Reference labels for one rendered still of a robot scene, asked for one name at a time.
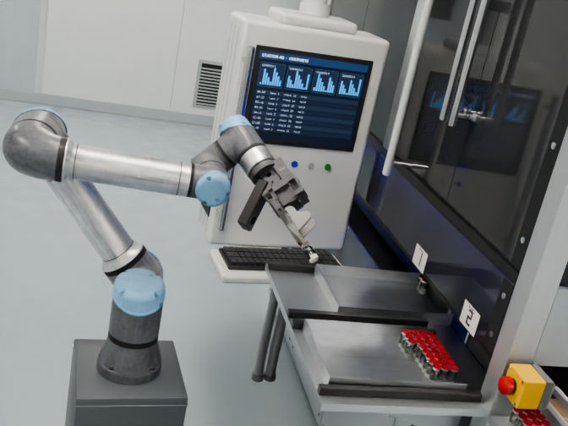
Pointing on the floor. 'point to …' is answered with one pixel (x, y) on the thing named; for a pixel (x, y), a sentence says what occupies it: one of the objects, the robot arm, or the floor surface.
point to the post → (531, 291)
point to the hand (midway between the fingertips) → (300, 243)
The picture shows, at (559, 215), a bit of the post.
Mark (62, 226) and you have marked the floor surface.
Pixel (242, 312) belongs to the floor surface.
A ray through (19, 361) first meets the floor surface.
